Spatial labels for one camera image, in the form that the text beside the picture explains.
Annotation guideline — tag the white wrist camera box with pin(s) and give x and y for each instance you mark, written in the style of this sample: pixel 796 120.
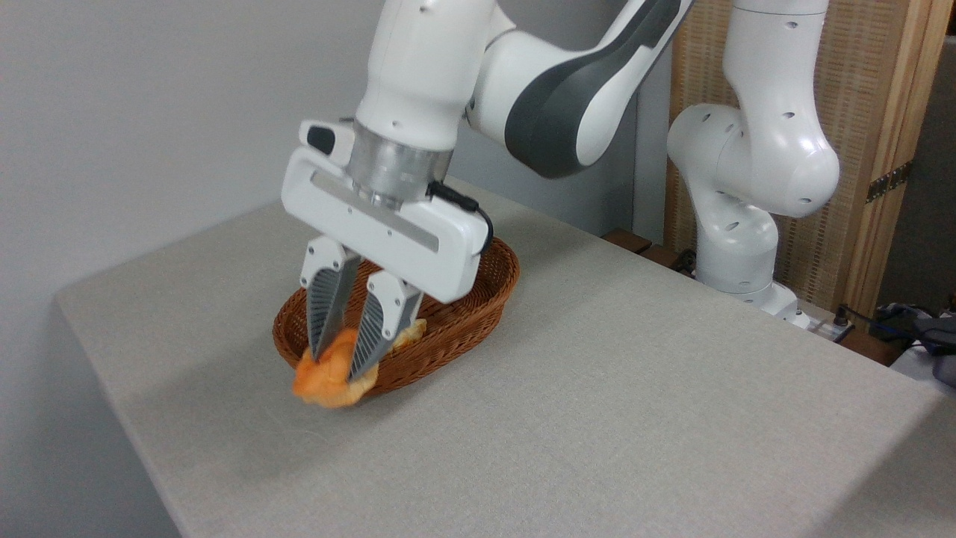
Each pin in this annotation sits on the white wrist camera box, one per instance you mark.
pixel 323 139

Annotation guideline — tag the brown woven oval basket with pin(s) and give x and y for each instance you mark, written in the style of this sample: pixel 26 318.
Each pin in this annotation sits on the brown woven oval basket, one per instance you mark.
pixel 463 329

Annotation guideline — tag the round knotted bread roll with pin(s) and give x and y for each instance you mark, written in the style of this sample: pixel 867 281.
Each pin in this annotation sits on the round knotted bread roll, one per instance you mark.
pixel 332 387

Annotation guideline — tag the long flat bread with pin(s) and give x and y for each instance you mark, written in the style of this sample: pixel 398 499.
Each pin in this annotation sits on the long flat bread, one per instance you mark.
pixel 412 332

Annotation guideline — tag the metal screen hinge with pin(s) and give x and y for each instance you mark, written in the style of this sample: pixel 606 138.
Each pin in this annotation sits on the metal screen hinge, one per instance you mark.
pixel 889 181

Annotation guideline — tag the wooden folding screen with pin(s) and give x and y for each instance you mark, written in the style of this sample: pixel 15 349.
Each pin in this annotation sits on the wooden folding screen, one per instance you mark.
pixel 859 90

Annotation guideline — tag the grey bundled object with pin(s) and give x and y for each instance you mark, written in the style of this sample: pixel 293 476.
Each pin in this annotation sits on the grey bundled object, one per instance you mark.
pixel 942 351

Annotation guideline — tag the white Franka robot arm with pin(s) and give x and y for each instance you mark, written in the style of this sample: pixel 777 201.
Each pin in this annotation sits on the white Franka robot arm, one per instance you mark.
pixel 762 149

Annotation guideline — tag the grey tablecloth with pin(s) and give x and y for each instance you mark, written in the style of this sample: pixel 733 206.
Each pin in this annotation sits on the grey tablecloth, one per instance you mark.
pixel 635 388

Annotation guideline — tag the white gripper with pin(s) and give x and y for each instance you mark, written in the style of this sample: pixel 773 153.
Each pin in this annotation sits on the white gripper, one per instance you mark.
pixel 403 239

